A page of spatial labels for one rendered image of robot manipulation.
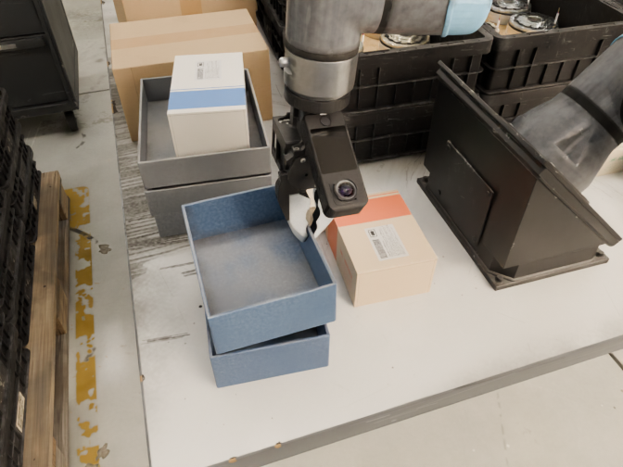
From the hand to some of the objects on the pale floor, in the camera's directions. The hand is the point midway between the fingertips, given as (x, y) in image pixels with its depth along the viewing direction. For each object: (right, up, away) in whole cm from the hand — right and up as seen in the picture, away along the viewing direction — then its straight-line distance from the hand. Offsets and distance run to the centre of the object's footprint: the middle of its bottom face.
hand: (309, 236), depth 68 cm
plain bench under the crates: (+33, -9, +113) cm, 118 cm away
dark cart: (-131, +60, +184) cm, 233 cm away
